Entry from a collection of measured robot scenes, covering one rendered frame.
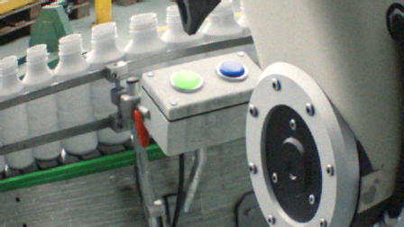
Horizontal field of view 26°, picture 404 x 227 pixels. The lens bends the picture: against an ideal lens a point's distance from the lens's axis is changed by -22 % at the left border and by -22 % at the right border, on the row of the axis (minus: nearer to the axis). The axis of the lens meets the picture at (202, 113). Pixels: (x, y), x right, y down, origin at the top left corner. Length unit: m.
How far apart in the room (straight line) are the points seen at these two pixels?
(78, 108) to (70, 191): 0.12
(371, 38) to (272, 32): 0.11
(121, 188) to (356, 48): 0.76
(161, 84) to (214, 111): 0.07
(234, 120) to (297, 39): 0.56
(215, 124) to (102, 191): 0.21
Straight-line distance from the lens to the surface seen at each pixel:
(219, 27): 1.44
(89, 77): 1.35
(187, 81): 1.25
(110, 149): 1.40
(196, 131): 1.26
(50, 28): 5.80
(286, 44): 0.75
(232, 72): 1.27
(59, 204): 1.37
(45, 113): 1.35
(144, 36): 1.39
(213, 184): 1.46
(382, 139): 0.72
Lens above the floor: 1.47
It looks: 18 degrees down
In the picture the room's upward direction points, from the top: 5 degrees counter-clockwise
